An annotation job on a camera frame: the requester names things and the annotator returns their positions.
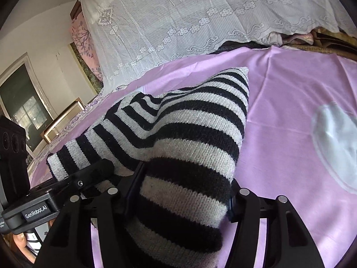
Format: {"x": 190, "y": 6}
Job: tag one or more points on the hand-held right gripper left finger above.
{"x": 131, "y": 189}

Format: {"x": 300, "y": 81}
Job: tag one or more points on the dark glass window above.
{"x": 19, "y": 103}

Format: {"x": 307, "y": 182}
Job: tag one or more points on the white lace cover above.
{"x": 195, "y": 5}

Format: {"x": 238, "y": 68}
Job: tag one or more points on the black and white striped sweater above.
{"x": 181, "y": 134}

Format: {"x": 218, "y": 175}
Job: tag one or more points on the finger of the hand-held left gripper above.
{"x": 92, "y": 173}

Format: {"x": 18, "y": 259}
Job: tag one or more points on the pink floral cloth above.
{"x": 82, "y": 39}

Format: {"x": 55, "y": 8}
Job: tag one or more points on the person's left hand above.
{"x": 19, "y": 241}

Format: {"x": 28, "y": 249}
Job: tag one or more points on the dark cloth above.
{"x": 239, "y": 46}

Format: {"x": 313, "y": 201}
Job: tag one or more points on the brown woven mat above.
{"x": 329, "y": 46}

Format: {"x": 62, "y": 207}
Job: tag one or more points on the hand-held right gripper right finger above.
{"x": 231, "y": 201}

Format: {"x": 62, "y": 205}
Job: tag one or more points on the purple floral sheet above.
{"x": 94, "y": 102}

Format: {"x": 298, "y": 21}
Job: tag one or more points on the wooden picture frame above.
{"x": 61, "y": 120}

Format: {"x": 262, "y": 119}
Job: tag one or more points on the green floral panel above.
{"x": 85, "y": 69}

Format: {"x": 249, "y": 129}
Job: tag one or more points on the pink bedsheet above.
{"x": 284, "y": 95}

